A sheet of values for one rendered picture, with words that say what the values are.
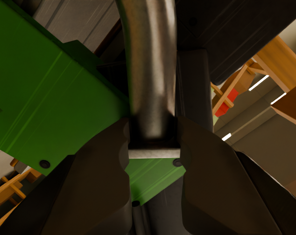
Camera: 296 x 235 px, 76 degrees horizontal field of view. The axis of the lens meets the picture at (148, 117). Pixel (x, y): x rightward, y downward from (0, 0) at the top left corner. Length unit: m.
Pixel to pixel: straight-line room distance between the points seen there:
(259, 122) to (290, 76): 6.72
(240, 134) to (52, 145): 7.60
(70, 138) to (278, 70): 0.90
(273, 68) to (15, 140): 0.92
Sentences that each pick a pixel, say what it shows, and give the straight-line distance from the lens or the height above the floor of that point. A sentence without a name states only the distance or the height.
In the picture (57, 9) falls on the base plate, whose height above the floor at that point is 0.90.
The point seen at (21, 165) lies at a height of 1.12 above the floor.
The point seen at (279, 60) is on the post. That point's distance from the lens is 0.97.
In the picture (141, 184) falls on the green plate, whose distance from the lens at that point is 0.20.
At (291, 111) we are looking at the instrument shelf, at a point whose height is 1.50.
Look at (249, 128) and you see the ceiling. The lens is 7.68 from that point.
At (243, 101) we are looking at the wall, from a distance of 9.52.
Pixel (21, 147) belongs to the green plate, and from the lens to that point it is 0.20.
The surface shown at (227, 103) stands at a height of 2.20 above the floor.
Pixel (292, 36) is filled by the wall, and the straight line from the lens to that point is 9.78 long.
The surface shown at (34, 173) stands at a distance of 6.40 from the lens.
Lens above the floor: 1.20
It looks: 4 degrees up
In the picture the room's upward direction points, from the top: 135 degrees clockwise
